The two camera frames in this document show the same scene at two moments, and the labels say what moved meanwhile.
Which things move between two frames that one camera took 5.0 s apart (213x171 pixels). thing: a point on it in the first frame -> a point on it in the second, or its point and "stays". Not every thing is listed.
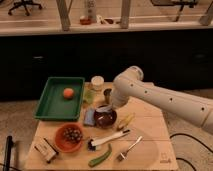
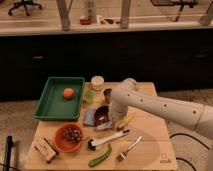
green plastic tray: x=54 y=105 stays
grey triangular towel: x=104 y=108 -> x=104 y=125
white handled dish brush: x=92 y=144 stays
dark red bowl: x=105 y=120 stays
